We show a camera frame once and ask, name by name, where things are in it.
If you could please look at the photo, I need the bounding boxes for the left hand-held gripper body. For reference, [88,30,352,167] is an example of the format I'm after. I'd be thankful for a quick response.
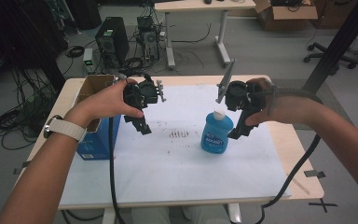
[123,74,168,110]

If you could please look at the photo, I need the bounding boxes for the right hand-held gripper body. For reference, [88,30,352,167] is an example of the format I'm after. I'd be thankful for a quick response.
[215,58,268,114]

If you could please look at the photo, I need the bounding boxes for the blue bottle with white cap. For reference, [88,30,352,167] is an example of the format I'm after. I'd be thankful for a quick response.
[200,108,235,155]

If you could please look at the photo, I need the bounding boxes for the blue cardboard box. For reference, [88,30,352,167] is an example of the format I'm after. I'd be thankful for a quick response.
[74,74,123,161]

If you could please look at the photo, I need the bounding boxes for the person's right hand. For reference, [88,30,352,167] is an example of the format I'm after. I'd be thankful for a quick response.
[244,77,294,127]

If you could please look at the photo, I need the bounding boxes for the person's left hand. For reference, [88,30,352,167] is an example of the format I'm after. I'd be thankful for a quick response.
[64,77,145,129]

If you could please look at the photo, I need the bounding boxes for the black computer tower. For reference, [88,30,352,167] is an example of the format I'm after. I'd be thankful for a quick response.
[94,16,131,68]

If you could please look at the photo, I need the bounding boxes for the white table mat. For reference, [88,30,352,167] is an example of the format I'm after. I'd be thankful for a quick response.
[59,84,292,206]

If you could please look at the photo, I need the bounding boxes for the small white device green light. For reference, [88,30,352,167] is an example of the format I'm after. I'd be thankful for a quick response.
[82,47,95,75]

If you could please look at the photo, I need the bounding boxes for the grey floor mat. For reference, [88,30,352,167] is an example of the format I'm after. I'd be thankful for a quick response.
[271,78,357,132]

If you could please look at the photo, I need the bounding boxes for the white table leg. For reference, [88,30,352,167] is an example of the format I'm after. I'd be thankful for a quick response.
[227,203,242,224]

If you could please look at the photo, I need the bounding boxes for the grey tape piece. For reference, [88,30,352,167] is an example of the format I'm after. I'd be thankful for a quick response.
[303,169,326,180]
[12,161,33,175]

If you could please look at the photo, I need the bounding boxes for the open brown cardboard box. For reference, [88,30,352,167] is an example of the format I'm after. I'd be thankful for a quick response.
[254,0,319,32]

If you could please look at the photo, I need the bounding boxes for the light wooden desk white legs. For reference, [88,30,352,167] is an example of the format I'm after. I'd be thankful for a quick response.
[154,0,257,70]

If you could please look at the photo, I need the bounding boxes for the black metal stand beam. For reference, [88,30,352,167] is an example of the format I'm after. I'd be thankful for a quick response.
[300,0,358,95]

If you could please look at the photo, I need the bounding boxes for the black tape cross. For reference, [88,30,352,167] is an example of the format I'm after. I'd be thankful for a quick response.
[308,198,338,214]

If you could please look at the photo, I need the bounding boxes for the black curtain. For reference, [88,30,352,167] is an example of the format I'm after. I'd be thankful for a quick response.
[0,0,68,92]

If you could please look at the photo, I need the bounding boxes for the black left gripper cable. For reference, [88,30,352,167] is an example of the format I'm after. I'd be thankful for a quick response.
[107,115,127,224]

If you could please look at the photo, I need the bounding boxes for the open frame computer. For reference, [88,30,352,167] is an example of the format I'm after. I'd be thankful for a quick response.
[136,15,161,63]

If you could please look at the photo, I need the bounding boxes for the white strap wristwatch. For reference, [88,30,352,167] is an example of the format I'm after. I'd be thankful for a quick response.
[43,114,88,144]

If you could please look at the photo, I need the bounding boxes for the coiled black cable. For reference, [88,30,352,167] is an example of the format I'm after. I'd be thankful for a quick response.
[64,45,86,59]

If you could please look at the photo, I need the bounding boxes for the bundle of black floor cables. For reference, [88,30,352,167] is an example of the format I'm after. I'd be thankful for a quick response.
[0,66,63,151]

